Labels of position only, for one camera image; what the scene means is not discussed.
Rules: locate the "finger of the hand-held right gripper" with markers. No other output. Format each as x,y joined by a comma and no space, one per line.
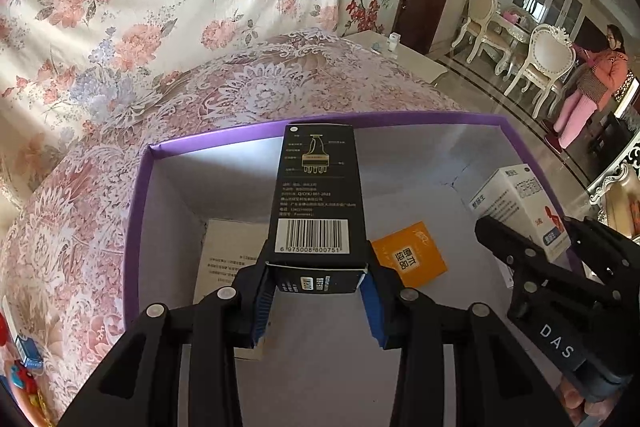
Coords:
607,252
520,257

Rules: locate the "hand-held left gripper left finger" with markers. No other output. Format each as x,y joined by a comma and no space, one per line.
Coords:
260,307

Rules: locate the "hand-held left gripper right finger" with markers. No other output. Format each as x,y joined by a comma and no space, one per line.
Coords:
376,307

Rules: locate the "white medicine box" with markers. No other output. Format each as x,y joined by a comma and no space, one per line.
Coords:
520,212

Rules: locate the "black barcode product box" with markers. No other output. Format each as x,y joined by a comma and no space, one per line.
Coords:
316,202

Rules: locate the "purple cardboard box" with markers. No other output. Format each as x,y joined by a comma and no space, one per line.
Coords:
410,167

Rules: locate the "person's right hand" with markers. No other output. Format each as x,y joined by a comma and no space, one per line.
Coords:
582,407

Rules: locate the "beige paper booklet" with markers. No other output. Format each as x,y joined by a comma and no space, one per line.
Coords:
222,267

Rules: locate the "orange square packet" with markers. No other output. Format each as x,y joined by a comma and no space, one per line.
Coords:
410,254

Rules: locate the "white carved furniture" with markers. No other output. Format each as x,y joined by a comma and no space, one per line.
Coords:
617,187

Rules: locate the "dark chair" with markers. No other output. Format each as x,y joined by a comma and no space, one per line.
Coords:
612,132

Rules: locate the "white ornate dining chair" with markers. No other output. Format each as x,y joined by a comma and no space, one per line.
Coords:
545,57
477,14

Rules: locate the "white ornate dining table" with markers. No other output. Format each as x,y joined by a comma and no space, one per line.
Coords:
510,34

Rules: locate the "white low table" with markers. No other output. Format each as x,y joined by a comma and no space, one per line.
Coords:
400,67

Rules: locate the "blue toy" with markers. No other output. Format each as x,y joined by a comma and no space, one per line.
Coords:
29,351

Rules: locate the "pink item on table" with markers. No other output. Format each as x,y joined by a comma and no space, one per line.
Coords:
514,15

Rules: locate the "small white bottle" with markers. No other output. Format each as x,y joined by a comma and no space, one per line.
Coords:
394,44

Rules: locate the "pile of colourful toys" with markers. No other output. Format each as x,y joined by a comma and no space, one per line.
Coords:
22,387

